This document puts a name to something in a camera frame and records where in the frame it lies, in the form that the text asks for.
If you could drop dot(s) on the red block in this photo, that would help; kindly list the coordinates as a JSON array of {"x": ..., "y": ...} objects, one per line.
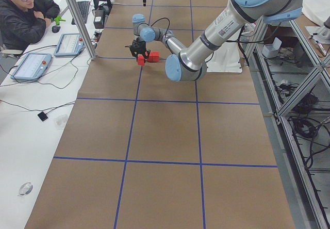
[
  {"x": 153, "y": 57},
  {"x": 141, "y": 60}
]

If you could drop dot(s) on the black box with label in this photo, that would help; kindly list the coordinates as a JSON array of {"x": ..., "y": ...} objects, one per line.
[{"x": 99, "y": 18}]

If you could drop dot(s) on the black keyboard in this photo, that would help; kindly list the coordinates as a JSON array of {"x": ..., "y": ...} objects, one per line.
[{"x": 84, "y": 7}]

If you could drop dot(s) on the far teach pendant tablet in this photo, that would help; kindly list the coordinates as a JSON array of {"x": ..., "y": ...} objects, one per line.
[{"x": 69, "y": 45}]

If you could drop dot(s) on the teach pendant tablet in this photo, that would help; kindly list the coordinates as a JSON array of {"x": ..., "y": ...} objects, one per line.
[
  {"x": 69, "y": 45},
  {"x": 32, "y": 67}
]

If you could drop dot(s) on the black computer mouse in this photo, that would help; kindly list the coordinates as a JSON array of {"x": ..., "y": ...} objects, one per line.
[{"x": 55, "y": 28}]

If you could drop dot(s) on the green plastic clamp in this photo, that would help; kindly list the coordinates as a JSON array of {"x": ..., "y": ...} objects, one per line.
[{"x": 58, "y": 19}]

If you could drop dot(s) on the near teach pendant tablet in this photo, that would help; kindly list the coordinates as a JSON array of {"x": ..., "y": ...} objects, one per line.
[{"x": 32, "y": 67}]

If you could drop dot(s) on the person in black jacket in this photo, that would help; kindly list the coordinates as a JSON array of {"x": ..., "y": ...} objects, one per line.
[{"x": 24, "y": 22}]

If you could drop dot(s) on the small black square pad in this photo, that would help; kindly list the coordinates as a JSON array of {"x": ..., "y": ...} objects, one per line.
[{"x": 42, "y": 116}]

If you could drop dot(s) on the clear tape roll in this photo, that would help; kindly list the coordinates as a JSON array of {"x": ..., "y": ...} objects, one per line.
[{"x": 25, "y": 189}]

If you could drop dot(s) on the aluminium frame post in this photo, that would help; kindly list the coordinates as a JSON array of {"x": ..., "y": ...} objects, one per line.
[{"x": 81, "y": 28}]

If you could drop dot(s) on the white pedestal column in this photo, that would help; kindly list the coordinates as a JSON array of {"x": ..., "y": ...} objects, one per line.
[{"x": 225, "y": 60}]

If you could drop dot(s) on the aluminium side frame rack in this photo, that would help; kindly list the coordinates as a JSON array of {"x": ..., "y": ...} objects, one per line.
[{"x": 292, "y": 79}]

